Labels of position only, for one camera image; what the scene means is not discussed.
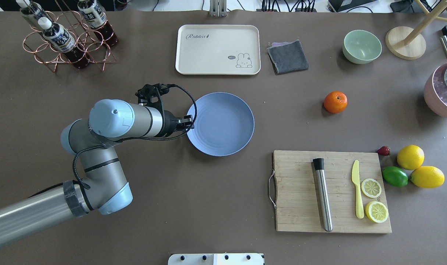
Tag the dark drink bottle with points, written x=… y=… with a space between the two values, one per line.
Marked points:
x=96 y=18
x=63 y=42
x=32 y=12

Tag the yellow lemon near bowl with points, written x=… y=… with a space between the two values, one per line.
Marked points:
x=410 y=157

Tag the steel muddler black tip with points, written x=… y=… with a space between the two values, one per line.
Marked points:
x=318 y=164

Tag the wooden cutting board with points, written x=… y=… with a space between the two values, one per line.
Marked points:
x=296 y=191

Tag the mint green bowl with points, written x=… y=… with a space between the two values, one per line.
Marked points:
x=361 y=47

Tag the lemon slice upper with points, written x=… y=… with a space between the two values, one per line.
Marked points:
x=371 y=188

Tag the green lime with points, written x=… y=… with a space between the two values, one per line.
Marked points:
x=395 y=176

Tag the red strawberry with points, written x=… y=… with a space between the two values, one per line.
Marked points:
x=384 y=151

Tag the dark drink bottle middle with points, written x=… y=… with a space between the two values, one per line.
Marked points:
x=96 y=18

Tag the dark drink bottle front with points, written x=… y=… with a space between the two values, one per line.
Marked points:
x=63 y=42

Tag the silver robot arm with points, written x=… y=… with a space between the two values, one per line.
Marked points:
x=99 y=181

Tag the yellow plastic knife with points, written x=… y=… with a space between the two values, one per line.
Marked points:
x=355 y=177

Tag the yellow lemon far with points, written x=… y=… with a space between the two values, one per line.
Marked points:
x=427 y=177

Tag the grey folded cloth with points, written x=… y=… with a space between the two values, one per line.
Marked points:
x=287 y=57

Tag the cream rabbit tray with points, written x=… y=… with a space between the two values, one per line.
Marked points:
x=218 y=49

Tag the wooden cup stand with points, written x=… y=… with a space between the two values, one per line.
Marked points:
x=408 y=43

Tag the dark drink bottle back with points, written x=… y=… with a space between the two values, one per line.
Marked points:
x=32 y=12

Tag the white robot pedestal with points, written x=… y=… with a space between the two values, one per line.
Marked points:
x=217 y=259

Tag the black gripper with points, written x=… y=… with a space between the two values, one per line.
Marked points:
x=170 y=126

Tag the copper wire bottle rack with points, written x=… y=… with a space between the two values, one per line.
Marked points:
x=77 y=38

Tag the pink ice bowl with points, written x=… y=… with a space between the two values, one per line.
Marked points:
x=435 y=92

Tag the lemon slice lower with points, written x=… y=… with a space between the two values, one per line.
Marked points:
x=376 y=211

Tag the orange mandarin fruit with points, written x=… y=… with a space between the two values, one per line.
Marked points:
x=335 y=102

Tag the blue round plate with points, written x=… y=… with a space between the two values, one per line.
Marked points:
x=225 y=124

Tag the lemon slice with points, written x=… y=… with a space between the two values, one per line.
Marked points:
x=371 y=188
x=376 y=211

